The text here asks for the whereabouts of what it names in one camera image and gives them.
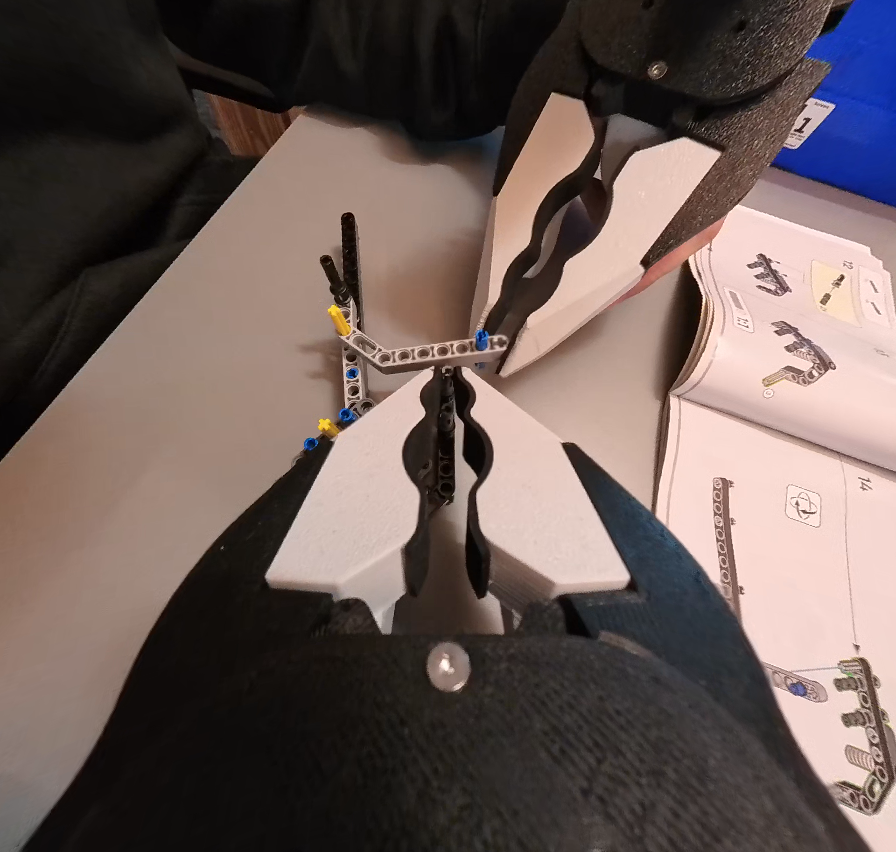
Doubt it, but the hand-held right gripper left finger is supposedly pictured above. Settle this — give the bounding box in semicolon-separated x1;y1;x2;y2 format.
265;369;442;634

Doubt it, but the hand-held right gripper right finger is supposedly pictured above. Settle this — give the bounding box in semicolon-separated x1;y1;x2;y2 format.
454;367;632;611

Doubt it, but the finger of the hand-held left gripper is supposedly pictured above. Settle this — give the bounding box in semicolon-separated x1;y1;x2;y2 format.
469;91;604;338
498;115;725;377

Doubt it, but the grey black toy brick assembly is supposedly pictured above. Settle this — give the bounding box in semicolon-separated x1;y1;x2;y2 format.
301;211;512;511

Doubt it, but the person's left forearm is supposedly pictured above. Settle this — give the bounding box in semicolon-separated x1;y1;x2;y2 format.
161;0;610;147

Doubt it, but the light grey desk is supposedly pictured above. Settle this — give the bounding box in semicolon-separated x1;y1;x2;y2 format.
0;113;896;852

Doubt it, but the blue plastic bin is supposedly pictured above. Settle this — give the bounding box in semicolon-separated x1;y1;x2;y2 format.
769;0;896;191

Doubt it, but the white instruction booklet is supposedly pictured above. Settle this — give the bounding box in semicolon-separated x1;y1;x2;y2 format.
654;204;896;825

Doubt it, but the person's black clothing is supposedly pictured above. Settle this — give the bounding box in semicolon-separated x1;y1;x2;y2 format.
0;0;302;461

